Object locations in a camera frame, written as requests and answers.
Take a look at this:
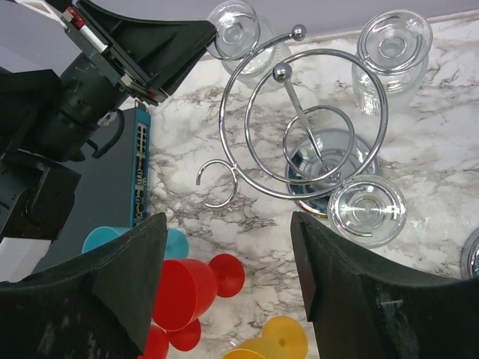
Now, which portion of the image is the orange standing plastic wine glass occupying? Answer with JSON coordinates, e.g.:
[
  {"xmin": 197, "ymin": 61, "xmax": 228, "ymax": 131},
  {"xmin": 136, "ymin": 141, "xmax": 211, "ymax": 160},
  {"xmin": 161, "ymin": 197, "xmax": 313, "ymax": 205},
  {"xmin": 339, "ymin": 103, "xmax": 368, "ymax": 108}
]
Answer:
[{"xmin": 222, "ymin": 316, "xmax": 308, "ymax": 359}]

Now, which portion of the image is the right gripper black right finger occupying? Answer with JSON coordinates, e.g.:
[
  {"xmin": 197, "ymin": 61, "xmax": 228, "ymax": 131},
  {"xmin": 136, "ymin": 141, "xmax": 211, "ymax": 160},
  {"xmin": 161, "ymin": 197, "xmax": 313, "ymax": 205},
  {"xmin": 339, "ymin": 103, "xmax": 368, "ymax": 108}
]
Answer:
[{"xmin": 290, "ymin": 212, "xmax": 478, "ymax": 358}]

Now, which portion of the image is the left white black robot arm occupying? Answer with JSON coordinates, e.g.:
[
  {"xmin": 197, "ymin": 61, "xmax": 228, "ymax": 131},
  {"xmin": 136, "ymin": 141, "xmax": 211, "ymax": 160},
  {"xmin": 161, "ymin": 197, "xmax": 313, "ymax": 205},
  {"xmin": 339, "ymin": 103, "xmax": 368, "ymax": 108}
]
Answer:
[{"xmin": 1, "ymin": 1, "xmax": 217, "ymax": 282}]

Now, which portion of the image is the clear glass bottle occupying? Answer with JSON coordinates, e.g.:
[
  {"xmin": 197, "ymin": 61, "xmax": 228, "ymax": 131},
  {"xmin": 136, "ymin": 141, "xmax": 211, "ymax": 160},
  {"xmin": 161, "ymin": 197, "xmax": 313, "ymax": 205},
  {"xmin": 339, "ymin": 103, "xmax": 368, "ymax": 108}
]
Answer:
[
  {"xmin": 207, "ymin": 1, "xmax": 291, "ymax": 90},
  {"xmin": 327, "ymin": 175, "xmax": 407, "ymax": 249},
  {"xmin": 356, "ymin": 10, "xmax": 433, "ymax": 109}
]

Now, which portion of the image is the clear wine glass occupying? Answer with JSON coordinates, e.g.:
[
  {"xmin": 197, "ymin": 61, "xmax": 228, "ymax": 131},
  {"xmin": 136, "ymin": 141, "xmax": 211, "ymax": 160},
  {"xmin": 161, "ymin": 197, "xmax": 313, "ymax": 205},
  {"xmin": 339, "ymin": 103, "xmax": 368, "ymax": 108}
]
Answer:
[{"xmin": 210, "ymin": 334, "xmax": 240, "ymax": 358}]

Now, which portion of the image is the chrome bottle rack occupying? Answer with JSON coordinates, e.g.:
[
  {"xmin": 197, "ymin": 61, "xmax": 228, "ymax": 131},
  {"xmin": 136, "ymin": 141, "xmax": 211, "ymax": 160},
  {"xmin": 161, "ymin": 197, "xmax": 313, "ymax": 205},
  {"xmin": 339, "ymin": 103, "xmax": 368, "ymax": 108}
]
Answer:
[{"xmin": 195, "ymin": 24, "xmax": 388, "ymax": 209}]

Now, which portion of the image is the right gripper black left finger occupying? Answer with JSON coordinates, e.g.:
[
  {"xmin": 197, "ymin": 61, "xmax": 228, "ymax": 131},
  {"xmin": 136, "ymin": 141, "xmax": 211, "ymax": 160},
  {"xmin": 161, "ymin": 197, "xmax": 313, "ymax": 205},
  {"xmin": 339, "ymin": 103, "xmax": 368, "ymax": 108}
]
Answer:
[{"xmin": 1, "ymin": 213, "xmax": 168, "ymax": 358}]

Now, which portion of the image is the red plastic wine glass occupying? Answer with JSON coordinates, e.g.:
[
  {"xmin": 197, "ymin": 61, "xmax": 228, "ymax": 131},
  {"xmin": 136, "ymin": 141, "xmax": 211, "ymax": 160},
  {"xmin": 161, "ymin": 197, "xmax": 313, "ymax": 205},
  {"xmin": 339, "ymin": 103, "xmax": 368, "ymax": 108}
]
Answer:
[
  {"xmin": 153, "ymin": 254, "xmax": 245, "ymax": 332},
  {"xmin": 138, "ymin": 319, "xmax": 201, "ymax": 358}
]

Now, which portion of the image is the chrome wine glass rack right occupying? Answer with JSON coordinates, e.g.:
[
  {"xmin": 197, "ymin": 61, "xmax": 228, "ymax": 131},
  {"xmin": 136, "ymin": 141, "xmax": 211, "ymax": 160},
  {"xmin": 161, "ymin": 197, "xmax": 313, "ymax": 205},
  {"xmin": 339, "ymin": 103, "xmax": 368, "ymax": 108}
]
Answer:
[{"xmin": 460, "ymin": 228, "xmax": 479, "ymax": 280}]

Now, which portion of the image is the blue plastic wine glass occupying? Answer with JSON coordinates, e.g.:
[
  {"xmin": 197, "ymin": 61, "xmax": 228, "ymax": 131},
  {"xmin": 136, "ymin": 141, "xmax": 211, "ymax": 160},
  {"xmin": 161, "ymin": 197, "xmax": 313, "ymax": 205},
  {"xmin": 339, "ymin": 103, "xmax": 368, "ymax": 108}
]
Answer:
[{"xmin": 82, "ymin": 227, "xmax": 189, "ymax": 260}]

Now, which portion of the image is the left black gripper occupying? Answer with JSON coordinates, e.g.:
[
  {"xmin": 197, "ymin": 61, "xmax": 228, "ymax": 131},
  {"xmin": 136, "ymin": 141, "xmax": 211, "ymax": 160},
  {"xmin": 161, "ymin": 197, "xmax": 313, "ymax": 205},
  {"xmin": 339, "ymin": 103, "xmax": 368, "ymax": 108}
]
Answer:
[{"xmin": 58, "ymin": 1, "xmax": 217, "ymax": 148}]

